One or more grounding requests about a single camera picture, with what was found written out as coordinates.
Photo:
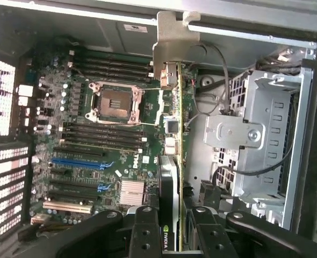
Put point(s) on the silver finned chipset heatsink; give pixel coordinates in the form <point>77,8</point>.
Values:
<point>131,192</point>

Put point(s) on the black open PC case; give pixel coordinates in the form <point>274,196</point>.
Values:
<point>67,27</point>

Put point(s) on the green Dell motherboard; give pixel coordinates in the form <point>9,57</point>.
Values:
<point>126,161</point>

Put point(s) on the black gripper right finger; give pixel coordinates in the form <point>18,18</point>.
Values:
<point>212,236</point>

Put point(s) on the black RAM slot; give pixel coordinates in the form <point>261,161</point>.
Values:
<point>112,65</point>
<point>104,127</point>
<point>111,76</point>
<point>104,139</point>
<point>112,59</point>
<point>112,70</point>
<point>104,133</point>
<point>103,145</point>

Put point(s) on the silver metal disk bay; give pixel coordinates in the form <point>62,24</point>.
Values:
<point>268,121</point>

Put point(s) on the white expansion slot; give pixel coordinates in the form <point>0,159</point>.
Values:
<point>67,207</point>

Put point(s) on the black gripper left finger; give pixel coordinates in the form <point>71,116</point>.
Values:
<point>145,233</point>

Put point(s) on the CPU socket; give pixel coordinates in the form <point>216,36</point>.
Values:
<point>114,102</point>

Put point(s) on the black expansion slot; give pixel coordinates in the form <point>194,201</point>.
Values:
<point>80,152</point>
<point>72,194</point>
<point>75,183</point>

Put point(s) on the blue expansion slot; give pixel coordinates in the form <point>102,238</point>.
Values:
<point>78,164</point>

